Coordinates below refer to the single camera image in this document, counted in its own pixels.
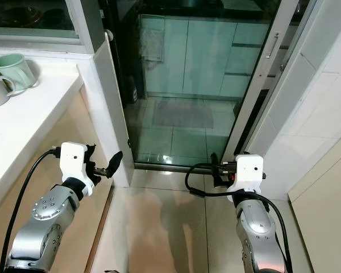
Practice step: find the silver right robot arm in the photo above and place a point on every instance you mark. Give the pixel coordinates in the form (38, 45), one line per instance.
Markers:
(256, 227)

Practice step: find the pale green kitchen cabinets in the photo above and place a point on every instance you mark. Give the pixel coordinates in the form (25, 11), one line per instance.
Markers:
(199, 57)

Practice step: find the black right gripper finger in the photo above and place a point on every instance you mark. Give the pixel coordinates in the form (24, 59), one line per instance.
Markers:
(216, 168)

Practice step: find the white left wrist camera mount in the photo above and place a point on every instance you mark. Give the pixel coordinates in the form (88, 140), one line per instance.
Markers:
(74, 159)

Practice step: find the glass sliding door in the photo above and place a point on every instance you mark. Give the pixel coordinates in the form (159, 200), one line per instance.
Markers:
(176, 142)

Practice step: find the green ceramic mug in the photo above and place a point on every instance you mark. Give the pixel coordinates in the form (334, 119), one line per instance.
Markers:
(14, 68)

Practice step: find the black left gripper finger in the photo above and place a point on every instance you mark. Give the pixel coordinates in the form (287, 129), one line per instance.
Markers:
(113, 164)

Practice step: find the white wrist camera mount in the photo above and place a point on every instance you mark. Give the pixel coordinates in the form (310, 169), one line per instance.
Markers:
(74, 159)
(249, 170)

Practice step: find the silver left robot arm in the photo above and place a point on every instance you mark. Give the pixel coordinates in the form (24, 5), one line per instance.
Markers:
(42, 219)

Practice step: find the grey floor mat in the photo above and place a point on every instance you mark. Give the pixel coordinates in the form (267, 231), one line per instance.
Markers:
(182, 114)

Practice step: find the white framed glass window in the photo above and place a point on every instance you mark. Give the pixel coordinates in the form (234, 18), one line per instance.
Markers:
(34, 17)

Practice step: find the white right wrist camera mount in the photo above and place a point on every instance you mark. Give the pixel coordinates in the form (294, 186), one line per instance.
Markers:
(249, 170)

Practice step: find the hanging checked towel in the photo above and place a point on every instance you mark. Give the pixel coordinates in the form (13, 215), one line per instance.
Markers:
(152, 45)

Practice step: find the white round knob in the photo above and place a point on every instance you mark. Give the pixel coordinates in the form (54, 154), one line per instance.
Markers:
(109, 36)

